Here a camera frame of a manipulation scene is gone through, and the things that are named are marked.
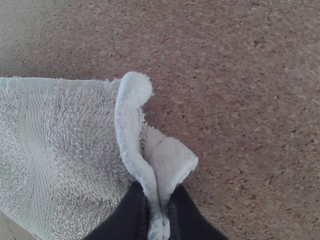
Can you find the cork mat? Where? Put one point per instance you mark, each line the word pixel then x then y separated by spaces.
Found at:
pixel 237 75

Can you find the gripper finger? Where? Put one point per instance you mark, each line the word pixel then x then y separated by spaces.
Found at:
pixel 125 215
pixel 190 215

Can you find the pale towel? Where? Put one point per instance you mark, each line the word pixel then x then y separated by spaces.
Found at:
pixel 75 140

